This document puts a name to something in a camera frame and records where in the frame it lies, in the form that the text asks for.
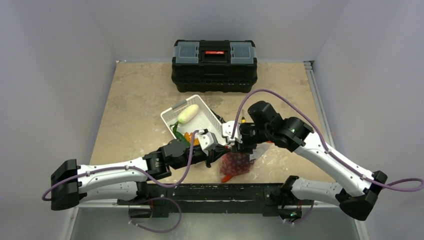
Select red grape bunch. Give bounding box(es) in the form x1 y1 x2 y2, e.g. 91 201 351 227
219 152 255 176

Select orange plastic carrot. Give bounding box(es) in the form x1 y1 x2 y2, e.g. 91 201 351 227
220 174 234 183

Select clear zip top bag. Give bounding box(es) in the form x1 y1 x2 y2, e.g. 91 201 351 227
219 141 271 183

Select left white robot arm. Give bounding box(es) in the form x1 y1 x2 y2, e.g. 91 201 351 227
42 139 230 211

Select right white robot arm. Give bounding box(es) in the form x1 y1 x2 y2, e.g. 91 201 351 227
231 101 388 221

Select white plastic basket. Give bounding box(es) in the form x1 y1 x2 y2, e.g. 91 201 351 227
160 94 226 145

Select dark green cucumber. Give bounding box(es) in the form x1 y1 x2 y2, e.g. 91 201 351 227
169 121 190 147

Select black plastic toolbox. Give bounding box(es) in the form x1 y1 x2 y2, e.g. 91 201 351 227
171 39 258 93

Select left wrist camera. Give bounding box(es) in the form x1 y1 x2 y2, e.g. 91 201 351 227
196 129 219 155

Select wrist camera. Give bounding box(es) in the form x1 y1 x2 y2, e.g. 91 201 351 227
196 129 219 155
221 120 241 144

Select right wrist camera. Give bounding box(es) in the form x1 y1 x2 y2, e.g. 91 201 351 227
221 120 241 144

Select black wire stripper pliers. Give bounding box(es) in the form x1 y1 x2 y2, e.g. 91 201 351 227
212 110 227 124

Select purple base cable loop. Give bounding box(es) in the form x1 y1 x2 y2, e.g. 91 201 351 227
127 197 183 233

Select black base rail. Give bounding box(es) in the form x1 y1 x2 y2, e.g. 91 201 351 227
117 183 313 219

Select aluminium table edge rail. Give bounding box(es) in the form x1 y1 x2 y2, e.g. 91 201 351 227
303 61 334 148

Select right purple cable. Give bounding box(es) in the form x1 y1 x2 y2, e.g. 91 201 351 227
230 88 424 193

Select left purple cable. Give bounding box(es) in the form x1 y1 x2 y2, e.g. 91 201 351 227
41 129 201 202

